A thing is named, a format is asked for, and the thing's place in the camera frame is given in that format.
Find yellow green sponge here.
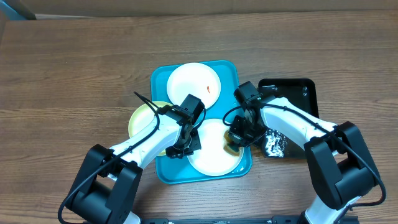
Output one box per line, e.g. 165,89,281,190
223,131,241,156

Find white plate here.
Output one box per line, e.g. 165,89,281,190
188,119,244,177
167,63,221,109

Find yellow plate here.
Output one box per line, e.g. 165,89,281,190
128,101,172,156

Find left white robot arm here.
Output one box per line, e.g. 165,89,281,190
58,103,205,223

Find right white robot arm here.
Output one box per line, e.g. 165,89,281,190
228,93,387,223

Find teal plastic tray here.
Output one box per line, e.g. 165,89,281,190
150,60,252,184

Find black water tray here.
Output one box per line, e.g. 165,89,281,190
258,78,319,159

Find white plate top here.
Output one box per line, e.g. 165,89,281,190
167,63,221,109

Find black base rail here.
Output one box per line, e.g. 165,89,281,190
141,215,307,224

